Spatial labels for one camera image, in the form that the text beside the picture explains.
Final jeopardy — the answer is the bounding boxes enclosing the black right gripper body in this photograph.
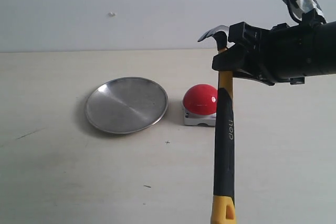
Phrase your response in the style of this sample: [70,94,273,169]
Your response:
[245,23,319,86]

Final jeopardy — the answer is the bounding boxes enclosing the red dome push button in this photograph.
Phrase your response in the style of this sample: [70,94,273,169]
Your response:
[182,84,217,127]

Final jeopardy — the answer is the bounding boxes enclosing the yellow black claw hammer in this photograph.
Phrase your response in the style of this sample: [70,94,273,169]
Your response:
[197,24,238,224]

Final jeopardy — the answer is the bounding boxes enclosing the round steel plate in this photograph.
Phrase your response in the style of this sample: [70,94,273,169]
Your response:
[84,77,169,135]

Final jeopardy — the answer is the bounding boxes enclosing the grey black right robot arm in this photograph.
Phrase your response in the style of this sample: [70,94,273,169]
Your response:
[212,22,335,86]

